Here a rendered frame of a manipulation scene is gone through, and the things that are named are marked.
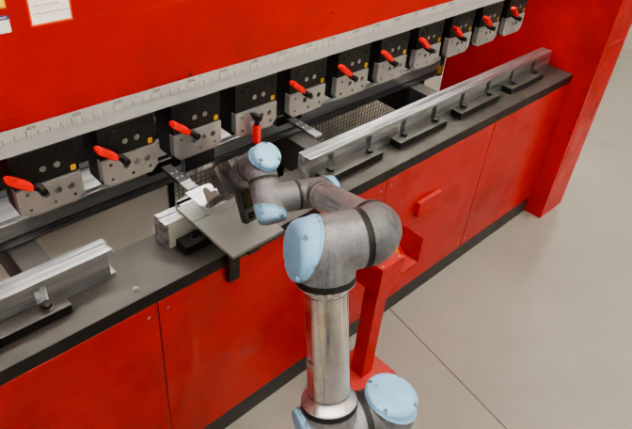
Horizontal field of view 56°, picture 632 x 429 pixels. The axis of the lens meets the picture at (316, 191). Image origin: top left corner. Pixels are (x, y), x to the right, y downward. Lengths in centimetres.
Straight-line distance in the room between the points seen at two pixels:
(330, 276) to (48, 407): 95
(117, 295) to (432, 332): 159
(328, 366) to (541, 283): 220
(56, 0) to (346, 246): 74
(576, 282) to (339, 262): 241
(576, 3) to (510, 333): 161
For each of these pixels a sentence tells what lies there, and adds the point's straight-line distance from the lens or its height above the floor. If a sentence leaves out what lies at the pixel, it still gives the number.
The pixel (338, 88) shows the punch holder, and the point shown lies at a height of 122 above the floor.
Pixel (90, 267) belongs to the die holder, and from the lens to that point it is 170.
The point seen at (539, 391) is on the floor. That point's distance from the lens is 280.
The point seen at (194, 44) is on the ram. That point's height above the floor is 148.
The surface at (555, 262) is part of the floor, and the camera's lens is 345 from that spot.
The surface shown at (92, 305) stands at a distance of 169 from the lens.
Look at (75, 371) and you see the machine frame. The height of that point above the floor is 74.
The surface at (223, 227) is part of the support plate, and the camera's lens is 168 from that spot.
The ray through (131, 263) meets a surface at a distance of 178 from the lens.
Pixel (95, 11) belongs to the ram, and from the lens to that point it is 138.
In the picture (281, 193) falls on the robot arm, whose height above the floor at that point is 121.
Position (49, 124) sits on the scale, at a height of 139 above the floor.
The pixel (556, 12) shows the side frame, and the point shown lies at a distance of 334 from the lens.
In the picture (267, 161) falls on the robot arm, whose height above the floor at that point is 128.
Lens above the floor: 207
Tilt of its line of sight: 36 degrees down
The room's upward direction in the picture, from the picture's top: 5 degrees clockwise
